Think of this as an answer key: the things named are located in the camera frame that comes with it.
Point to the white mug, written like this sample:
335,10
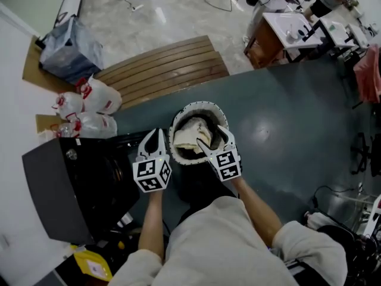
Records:
291,36

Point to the person's left forearm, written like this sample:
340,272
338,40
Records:
153,225

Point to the small cardboard sheet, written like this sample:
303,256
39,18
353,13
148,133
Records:
43,124

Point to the low white bench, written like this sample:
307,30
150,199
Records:
70,1

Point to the white sink board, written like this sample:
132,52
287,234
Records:
282,22

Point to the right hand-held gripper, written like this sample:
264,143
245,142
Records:
227,165

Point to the wooden slat platform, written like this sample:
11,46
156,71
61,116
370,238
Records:
166,67

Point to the black washing machine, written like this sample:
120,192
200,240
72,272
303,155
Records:
53,183

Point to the person's right forearm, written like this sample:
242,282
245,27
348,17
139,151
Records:
259,213

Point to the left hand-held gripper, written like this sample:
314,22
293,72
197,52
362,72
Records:
151,174

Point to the pink cloth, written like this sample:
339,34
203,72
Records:
369,76

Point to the clear water jug red cap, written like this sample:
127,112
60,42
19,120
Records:
70,103
95,125
101,95

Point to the black bin yellow lid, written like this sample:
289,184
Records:
93,267

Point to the white tray board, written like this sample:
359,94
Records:
336,31

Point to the small white power strip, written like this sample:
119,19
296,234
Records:
137,7

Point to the large cardboard sheet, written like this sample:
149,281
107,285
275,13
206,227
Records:
32,70

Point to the white round laundry basket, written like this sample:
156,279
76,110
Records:
190,107

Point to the person's grey sweatshirt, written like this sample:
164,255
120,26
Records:
223,249

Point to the black office chair base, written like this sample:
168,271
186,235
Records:
361,156

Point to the person's black trousers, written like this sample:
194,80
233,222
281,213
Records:
205,189

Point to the round black washer door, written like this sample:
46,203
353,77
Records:
131,140

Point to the wooden desk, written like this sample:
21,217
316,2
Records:
262,46

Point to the cream white clothes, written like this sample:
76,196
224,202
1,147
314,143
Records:
187,139

